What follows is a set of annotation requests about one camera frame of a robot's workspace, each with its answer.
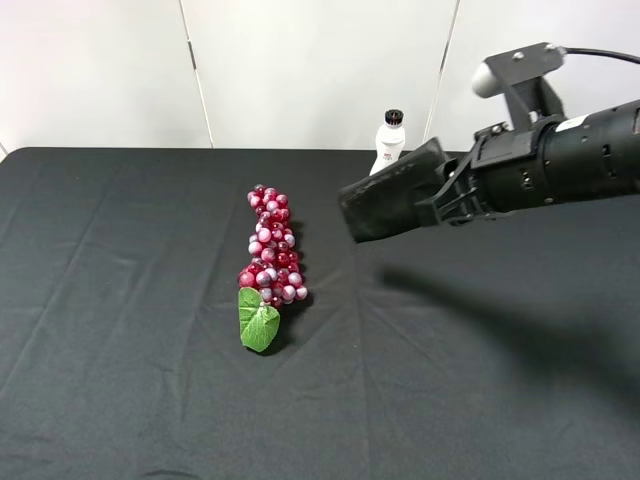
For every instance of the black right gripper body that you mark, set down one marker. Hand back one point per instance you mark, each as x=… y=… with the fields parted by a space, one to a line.
x=592 y=157

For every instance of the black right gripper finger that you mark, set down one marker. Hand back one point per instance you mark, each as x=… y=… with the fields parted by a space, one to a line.
x=455 y=202

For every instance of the black glasses case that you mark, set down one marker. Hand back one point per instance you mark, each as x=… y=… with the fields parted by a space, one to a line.
x=382 y=205

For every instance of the white bottle with black cap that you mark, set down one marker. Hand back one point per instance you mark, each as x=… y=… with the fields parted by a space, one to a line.
x=389 y=141

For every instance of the red plastic grape bunch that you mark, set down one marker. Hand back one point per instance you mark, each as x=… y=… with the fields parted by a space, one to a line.
x=273 y=277

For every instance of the black tablecloth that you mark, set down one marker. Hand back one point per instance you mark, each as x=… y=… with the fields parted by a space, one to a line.
x=498 y=350

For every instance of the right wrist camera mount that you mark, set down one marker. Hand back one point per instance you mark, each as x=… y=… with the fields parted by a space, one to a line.
x=519 y=76

